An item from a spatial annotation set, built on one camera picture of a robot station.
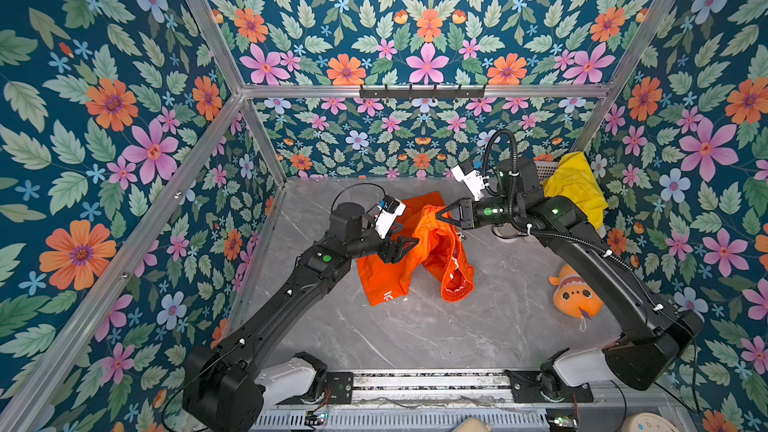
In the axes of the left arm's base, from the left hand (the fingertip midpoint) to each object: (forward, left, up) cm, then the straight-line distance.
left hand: (413, 228), depth 70 cm
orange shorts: (0, -7, -12) cm, 14 cm away
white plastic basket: (+32, -50, -15) cm, 61 cm away
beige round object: (-38, -10, -23) cm, 45 cm away
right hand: (0, -6, +6) cm, 8 cm away
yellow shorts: (+27, -59, -15) cm, 66 cm away
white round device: (-40, -51, -26) cm, 70 cm away
